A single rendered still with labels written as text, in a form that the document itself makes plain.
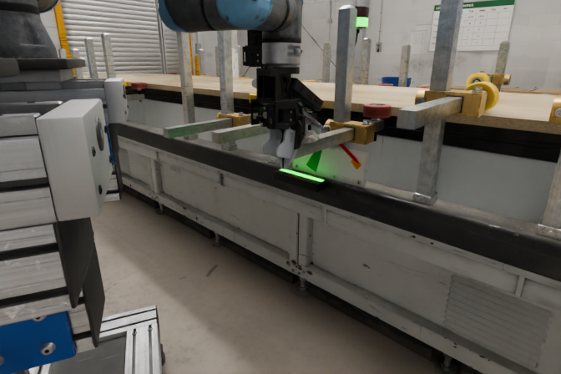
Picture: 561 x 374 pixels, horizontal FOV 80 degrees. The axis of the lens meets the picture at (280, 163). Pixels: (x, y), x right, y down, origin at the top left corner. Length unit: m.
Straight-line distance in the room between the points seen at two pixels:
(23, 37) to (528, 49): 7.76
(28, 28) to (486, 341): 1.45
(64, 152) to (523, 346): 1.25
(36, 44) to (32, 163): 0.54
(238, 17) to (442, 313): 1.13
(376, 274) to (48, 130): 1.22
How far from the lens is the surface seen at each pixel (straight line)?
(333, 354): 1.43
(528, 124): 1.00
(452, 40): 0.83
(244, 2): 0.55
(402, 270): 1.32
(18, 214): 0.35
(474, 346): 1.36
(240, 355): 1.42
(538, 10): 8.04
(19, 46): 0.83
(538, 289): 0.95
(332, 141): 0.84
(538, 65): 7.99
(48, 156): 0.33
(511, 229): 0.86
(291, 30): 0.65
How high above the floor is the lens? 1.04
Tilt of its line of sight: 17 degrees down
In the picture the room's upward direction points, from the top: straight up
